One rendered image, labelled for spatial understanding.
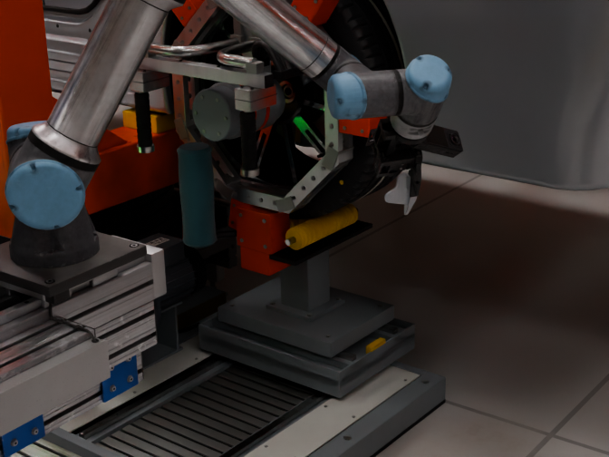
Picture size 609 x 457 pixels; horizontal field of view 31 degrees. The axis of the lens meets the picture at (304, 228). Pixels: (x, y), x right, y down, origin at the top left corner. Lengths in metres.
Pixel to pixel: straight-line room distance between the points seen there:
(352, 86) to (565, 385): 1.64
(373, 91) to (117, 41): 0.41
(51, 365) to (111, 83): 0.44
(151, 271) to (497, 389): 1.40
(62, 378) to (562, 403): 1.70
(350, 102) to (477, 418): 1.44
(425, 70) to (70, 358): 0.72
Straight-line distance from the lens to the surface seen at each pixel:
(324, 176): 2.65
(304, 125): 2.80
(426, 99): 1.78
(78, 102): 1.69
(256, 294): 3.19
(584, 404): 3.12
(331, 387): 2.90
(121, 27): 1.67
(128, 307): 2.01
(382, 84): 1.77
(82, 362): 1.78
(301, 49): 1.85
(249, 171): 2.50
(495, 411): 3.05
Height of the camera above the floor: 1.51
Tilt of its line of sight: 20 degrees down
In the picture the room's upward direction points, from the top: 1 degrees counter-clockwise
